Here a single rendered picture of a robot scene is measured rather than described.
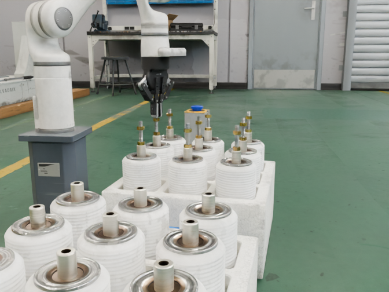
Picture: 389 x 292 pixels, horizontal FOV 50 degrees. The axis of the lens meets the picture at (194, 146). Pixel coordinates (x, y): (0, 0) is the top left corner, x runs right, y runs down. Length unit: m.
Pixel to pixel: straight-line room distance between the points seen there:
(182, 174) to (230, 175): 0.11
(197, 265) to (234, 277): 0.11
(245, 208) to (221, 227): 0.29
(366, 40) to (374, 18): 0.29
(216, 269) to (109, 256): 0.14
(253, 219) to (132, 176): 0.31
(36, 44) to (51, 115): 0.18
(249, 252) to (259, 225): 0.23
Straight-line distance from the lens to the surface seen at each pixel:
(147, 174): 1.01
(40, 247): 0.64
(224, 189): 0.97
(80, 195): 0.76
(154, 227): 0.69
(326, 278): 1.05
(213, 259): 0.56
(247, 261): 0.70
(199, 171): 0.98
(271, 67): 5.98
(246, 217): 0.95
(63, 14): 1.12
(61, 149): 1.12
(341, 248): 1.20
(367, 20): 6.13
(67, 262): 0.51
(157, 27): 1.09
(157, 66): 1.09
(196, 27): 5.44
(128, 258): 0.59
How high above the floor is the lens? 0.50
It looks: 13 degrees down
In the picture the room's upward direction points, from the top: straight up
